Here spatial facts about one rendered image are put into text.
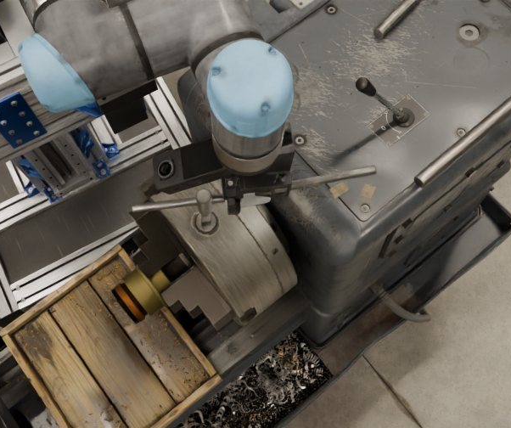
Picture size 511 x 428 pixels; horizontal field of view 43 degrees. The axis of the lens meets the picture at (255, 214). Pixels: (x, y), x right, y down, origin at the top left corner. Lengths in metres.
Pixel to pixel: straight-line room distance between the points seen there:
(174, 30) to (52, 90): 0.12
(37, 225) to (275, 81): 1.76
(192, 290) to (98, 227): 1.10
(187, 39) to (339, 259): 0.50
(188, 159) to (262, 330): 0.66
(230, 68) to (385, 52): 0.61
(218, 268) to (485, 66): 0.56
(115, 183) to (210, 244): 1.25
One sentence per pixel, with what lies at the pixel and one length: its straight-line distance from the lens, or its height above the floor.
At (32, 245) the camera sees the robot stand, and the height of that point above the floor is 0.21.
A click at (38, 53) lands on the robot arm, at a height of 1.71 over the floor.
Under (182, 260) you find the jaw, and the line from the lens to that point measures 1.20.
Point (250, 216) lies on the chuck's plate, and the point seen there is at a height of 1.23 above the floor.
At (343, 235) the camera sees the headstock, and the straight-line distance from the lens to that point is 0.99.
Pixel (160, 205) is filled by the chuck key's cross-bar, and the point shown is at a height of 1.37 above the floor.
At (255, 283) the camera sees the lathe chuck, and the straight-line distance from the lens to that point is 1.06.
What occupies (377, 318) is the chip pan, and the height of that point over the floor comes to 0.54.
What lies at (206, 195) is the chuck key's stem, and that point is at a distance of 0.88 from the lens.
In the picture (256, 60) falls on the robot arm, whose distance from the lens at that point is 0.57.
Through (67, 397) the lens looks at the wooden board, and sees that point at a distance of 1.37.
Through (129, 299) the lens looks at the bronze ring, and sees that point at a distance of 1.13.
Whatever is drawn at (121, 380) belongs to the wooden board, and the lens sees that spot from 1.35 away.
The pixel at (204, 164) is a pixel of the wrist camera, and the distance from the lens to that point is 0.74.
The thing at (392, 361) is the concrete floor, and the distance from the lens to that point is 2.24.
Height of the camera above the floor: 2.19
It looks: 69 degrees down
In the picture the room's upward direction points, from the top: 7 degrees counter-clockwise
